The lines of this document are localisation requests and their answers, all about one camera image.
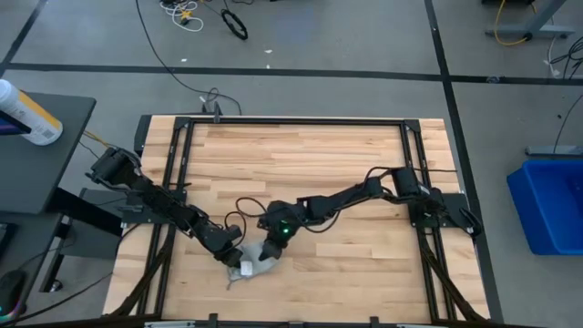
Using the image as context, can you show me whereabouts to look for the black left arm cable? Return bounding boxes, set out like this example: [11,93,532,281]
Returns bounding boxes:
[222,196,271,239]

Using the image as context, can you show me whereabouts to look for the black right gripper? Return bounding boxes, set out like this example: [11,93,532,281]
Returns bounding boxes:
[257,200,305,262]

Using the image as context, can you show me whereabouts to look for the blue plastic bin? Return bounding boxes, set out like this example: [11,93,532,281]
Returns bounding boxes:
[506,159,583,256]

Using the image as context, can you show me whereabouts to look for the black computer mouse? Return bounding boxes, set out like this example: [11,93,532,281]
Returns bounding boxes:
[0,269,27,317]

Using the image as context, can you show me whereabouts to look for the black tablet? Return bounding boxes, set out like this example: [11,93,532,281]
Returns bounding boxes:
[0,110,33,137]

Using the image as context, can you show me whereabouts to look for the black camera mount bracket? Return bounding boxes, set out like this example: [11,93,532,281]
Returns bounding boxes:
[201,99,224,125]

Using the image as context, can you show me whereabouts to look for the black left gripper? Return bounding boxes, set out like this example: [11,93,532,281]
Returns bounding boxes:
[199,221,246,268]

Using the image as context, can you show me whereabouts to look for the long black floor cable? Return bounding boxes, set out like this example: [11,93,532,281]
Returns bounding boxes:
[134,0,243,117]

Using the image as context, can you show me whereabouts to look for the black coiled cable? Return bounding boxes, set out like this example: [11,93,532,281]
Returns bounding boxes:
[220,8,250,42]

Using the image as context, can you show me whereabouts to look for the grey floor foot bar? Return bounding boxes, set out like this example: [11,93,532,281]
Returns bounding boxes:
[525,144,583,159]

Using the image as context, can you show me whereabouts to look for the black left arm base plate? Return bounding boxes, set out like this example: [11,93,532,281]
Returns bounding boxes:
[120,189,188,225]

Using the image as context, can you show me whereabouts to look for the silver aluminium bar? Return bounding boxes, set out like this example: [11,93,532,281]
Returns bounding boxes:
[143,320,198,328]

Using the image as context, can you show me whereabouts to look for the grey waffle microfiber towel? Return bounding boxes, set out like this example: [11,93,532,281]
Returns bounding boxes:
[226,240,285,292]

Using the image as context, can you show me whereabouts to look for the black side table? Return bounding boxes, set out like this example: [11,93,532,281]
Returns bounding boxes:
[0,92,97,216]

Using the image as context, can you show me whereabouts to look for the black sleeved cable bundle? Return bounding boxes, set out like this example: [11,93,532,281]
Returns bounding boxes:
[416,227,487,323]
[107,222,177,319]

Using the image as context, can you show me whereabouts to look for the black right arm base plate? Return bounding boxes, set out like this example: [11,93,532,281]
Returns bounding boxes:
[406,190,470,229]

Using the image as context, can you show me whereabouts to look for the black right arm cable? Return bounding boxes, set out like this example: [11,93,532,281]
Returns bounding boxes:
[303,166,458,235]

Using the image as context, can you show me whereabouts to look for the white coiled cable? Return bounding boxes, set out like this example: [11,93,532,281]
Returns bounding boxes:
[159,0,205,34]

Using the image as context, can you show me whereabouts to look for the black desk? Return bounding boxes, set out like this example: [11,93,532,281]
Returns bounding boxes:
[0,211,64,327]

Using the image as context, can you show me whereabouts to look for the black desk beam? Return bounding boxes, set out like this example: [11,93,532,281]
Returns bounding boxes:
[46,186,125,239]

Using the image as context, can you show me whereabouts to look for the white bottle with yellow label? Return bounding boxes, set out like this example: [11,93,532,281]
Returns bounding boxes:
[0,78,64,147]

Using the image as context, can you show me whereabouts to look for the thin white cable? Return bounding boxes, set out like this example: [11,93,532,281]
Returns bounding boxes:
[545,37,563,78]

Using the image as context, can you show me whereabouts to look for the black aluminium table frame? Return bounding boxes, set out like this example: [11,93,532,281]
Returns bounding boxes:
[102,113,491,328]

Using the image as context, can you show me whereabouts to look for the thin yellow cable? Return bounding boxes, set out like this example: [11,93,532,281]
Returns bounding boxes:
[81,129,113,150]

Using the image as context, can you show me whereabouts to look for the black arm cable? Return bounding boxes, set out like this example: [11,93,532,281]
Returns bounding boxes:
[222,196,271,239]
[303,166,458,235]

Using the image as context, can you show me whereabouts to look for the thin black cable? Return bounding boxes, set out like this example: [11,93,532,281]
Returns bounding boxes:
[551,92,583,159]

